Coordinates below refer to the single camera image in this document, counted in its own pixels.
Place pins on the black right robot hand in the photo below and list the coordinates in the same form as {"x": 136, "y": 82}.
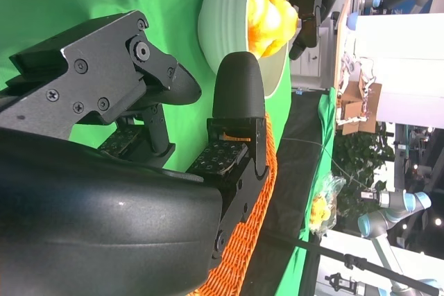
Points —
{"x": 104, "y": 206}

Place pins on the clear bag of bread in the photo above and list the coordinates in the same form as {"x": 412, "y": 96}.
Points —
{"x": 324, "y": 206}

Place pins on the orange wicker basket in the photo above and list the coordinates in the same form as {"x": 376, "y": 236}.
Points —
{"x": 243, "y": 240}

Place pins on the cardboard box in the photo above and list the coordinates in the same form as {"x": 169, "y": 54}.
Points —
{"x": 354, "y": 109}

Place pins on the black cloth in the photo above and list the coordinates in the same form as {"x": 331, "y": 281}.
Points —
{"x": 295, "y": 171}

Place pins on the grey-green bowl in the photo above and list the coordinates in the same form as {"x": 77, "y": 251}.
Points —
{"x": 225, "y": 15}

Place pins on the grey blue-jointed robot arm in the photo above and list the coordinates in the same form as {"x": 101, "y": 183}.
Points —
{"x": 388, "y": 213}

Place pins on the green leafy plant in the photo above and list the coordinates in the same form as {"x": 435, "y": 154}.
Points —
{"x": 360, "y": 157}

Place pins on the black pole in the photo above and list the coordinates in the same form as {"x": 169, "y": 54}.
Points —
{"x": 364, "y": 263}

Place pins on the white cabinet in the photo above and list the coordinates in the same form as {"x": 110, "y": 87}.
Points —
{"x": 310, "y": 67}

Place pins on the orange striped croissant bread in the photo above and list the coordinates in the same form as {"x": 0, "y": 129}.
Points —
{"x": 270, "y": 22}

